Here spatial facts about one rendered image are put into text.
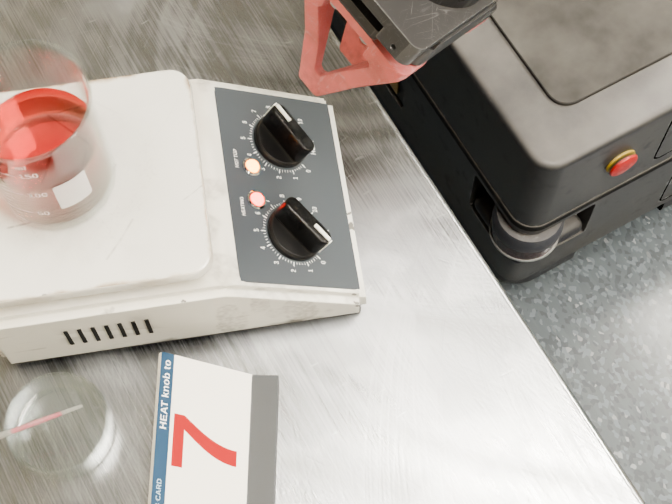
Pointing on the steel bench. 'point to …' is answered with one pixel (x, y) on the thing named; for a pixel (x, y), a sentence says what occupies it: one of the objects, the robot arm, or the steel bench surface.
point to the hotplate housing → (130, 333)
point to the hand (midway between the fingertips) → (337, 63)
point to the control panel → (256, 228)
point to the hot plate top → (124, 204)
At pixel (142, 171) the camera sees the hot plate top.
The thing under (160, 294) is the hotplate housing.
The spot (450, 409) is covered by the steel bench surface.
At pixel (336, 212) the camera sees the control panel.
